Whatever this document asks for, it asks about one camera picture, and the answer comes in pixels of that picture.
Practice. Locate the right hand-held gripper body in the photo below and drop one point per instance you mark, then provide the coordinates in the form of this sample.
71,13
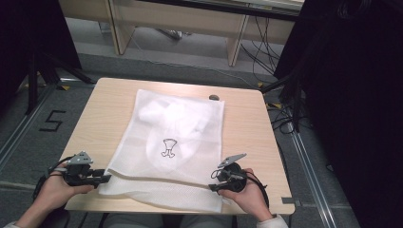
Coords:
236,182

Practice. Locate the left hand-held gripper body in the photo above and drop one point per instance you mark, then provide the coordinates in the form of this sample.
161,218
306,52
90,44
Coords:
74,177

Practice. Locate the white mesh laundry bag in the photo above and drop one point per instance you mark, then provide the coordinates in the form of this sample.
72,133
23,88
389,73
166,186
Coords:
136,158

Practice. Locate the person's right hand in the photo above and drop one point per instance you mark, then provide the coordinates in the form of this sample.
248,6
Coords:
252,198

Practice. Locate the person's left hand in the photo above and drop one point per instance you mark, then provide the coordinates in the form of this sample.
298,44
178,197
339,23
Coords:
52,190

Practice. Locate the grey tape piece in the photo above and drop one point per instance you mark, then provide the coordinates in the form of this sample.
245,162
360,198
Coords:
290,200

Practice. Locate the white garment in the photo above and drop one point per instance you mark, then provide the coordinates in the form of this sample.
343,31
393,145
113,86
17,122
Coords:
180,120

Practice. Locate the dark round table grommet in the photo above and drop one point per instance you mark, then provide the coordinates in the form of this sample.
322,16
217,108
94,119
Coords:
214,97

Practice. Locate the black tripod stand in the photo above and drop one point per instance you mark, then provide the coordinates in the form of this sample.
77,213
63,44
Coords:
293,95
47,72

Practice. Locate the black curtain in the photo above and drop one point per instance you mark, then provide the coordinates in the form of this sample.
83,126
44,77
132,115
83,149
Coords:
355,110
34,34

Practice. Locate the light wooden desk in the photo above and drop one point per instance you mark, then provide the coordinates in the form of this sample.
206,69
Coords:
177,19

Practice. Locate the metal floor rail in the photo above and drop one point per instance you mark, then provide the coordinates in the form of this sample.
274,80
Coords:
19,129
312,177

